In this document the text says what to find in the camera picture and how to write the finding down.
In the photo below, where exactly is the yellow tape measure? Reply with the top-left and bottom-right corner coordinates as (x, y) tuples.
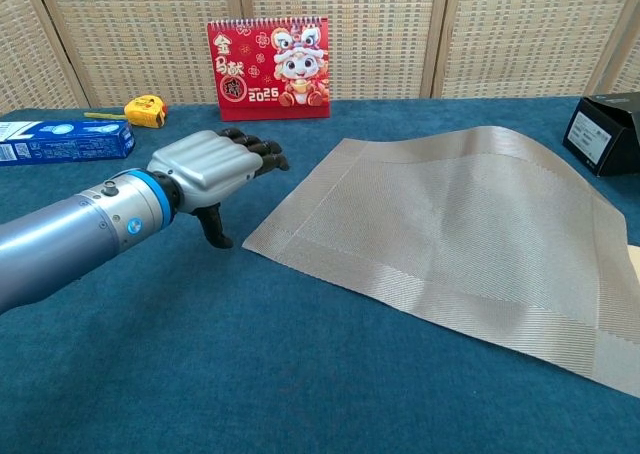
(83, 95), (169, 129)

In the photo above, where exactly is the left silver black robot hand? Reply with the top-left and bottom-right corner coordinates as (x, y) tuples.
(147, 128), (291, 250)

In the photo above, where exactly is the beige woven placemat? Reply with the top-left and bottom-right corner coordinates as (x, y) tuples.
(242, 125), (640, 399)

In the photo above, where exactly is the woven bamboo folding screen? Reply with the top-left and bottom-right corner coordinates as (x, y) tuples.
(0, 0), (640, 115)

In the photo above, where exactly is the blue felt table cover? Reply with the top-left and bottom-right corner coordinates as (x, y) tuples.
(0, 96), (640, 454)

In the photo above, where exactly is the red desk calendar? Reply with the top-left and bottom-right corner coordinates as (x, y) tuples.
(206, 16), (332, 123)

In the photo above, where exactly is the blue toothpaste box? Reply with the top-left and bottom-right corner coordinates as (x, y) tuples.
(0, 119), (137, 167)

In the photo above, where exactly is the black cardboard box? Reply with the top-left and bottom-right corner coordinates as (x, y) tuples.
(562, 92), (640, 177)

